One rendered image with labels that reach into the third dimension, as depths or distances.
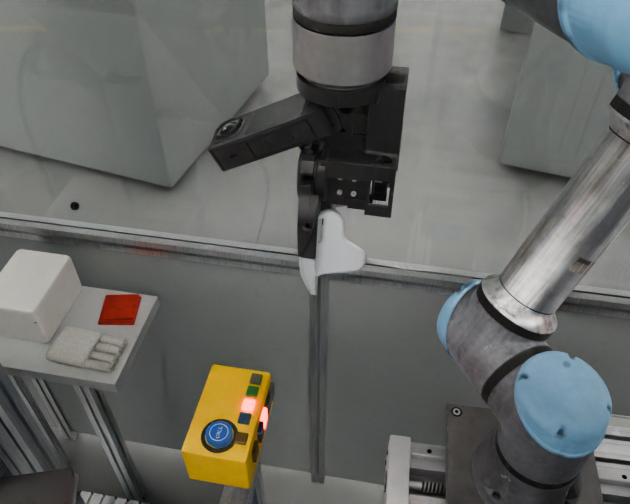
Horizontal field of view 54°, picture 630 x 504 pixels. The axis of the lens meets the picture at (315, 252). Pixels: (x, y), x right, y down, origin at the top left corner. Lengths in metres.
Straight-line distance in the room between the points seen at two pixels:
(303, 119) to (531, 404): 0.47
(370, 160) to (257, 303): 0.95
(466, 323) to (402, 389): 0.73
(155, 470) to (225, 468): 1.22
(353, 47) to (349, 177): 0.11
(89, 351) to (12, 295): 0.19
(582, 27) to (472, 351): 0.57
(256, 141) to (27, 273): 0.98
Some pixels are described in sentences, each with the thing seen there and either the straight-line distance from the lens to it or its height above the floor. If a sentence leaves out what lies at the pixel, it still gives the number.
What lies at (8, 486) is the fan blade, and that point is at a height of 1.20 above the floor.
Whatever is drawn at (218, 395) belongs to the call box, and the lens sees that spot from 1.01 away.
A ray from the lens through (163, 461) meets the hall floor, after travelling 2.20.
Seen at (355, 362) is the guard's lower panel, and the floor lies 0.67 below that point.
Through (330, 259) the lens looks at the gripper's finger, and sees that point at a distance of 0.55.
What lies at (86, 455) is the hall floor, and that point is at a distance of 2.28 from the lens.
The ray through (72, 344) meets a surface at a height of 0.88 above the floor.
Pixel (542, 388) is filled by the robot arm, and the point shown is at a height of 1.27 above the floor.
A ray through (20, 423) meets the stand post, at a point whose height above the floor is 0.84.
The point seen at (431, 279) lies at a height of 1.00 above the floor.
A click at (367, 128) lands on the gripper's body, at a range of 0.50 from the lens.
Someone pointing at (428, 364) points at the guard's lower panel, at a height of 0.71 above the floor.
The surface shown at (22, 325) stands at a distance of 1.41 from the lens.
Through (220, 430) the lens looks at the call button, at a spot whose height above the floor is 1.08.
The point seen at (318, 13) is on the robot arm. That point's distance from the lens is 0.44.
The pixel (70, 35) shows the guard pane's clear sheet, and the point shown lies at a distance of 1.16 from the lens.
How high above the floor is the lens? 1.91
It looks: 44 degrees down
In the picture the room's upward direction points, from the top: straight up
